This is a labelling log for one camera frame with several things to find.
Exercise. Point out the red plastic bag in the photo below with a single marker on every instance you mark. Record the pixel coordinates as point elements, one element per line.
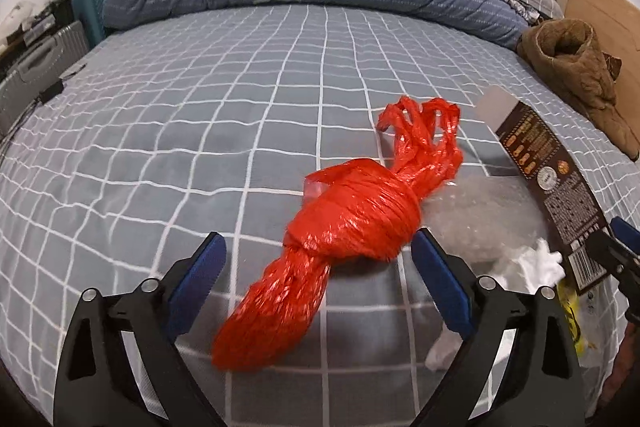
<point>350,217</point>

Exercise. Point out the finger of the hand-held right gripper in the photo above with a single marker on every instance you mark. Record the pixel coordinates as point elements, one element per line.
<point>627,234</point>
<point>607,252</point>

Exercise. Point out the brown fleece garment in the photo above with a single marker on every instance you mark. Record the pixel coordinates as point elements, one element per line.
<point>575,57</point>

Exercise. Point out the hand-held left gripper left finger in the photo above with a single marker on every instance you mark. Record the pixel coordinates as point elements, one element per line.
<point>200,277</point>

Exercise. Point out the yellow snack wrapper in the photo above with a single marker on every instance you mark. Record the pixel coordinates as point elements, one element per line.
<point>575,322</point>

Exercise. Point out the person's right hand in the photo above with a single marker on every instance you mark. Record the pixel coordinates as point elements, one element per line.
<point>622,372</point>

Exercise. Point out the brown snack box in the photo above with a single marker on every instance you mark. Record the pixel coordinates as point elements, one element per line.
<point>550,172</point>

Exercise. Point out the grey checked bed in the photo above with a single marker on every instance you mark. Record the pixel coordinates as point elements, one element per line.
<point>200,132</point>

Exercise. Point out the white rounded object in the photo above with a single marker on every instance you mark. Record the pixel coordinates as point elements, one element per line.
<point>17,14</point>

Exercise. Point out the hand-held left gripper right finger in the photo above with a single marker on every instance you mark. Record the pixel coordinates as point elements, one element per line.
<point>445,277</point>

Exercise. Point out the grey suitcase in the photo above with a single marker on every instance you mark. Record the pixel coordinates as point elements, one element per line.
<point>30,72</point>

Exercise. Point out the wooden headboard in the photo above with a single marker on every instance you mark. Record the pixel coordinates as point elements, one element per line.
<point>600,2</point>

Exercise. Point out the dark patterned cloth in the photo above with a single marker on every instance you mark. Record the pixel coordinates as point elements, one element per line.
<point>612,64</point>

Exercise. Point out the crumpled white tissue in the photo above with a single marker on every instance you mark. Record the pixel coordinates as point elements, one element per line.
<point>537,264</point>
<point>442,352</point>

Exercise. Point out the clear plastic bag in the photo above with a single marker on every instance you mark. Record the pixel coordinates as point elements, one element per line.
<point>490,217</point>

